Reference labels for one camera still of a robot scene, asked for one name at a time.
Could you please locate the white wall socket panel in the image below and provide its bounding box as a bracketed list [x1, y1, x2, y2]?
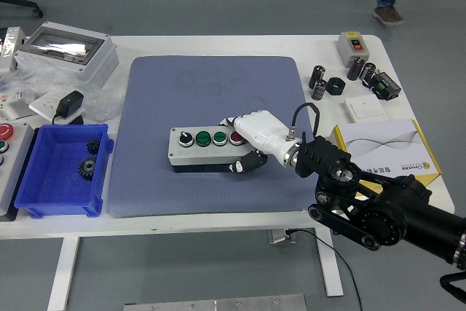
[28, 91, 85, 125]

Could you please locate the blue-grey table mat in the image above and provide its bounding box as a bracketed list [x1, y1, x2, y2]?
[108, 55, 310, 219]

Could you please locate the grey enclosure with clear lid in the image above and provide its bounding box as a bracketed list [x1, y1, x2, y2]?
[14, 21, 120, 89]

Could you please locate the white device with foil label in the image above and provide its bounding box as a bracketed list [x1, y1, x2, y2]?
[0, 26, 27, 74]

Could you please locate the yellow white cardboard box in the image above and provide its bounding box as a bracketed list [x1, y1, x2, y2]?
[330, 119, 443, 186]

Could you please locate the thin black floor cable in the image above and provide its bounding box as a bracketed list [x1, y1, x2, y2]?
[287, 229, 363, 311]

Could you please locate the black module with green terminal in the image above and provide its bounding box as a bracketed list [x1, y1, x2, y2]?
[370, 72, 402, 101]

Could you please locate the large black bevel gear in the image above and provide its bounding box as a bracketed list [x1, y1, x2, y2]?
[77, 157, 98, 181]

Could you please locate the small white orange-marked box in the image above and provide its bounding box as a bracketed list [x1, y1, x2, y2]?
[0, 88, 32, 122]

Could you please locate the grey emergency-stop control box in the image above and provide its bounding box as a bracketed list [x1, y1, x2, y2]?
[0, 121, 36, 221]

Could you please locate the clear plastic bag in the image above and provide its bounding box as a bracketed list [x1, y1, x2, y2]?
[0, 59, 125, 122]

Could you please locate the black power adapter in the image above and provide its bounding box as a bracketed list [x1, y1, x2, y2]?
[52, 90, 85, 125]

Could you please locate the grey four-button control box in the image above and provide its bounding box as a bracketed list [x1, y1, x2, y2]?
[167, 125, 256, 174]

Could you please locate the black cylindrical capacitor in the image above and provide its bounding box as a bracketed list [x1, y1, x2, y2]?
[309, 65, 326, 90]
[360, 62, 376, 88]
[312, 78, 328, 101]
[347, 56, 366, 82]

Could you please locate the black hex nut ring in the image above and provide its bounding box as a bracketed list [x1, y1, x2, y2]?
[325, 76, 346, 95]

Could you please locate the white table leg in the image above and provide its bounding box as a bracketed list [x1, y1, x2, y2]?
[315, 229, 345, 297]
[47, 237, 80, 311]

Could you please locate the grey metal plate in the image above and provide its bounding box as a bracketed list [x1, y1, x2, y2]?
[123, 293, 307, 311]

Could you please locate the blue plastic bin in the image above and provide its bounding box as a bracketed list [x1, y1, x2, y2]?
[13, 123, 115, 219]

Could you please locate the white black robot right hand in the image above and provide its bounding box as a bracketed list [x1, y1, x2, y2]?
[218, 109, 303, 174]

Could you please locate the grey under-table bracket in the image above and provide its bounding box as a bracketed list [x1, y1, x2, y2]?
[268, 229, 298, 245]

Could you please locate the grey red-black switch box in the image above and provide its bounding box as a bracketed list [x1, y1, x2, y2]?
[336, 31, 371, 68]

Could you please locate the white wall switch panel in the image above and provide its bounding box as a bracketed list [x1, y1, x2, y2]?
[344, 94, 386, 123]

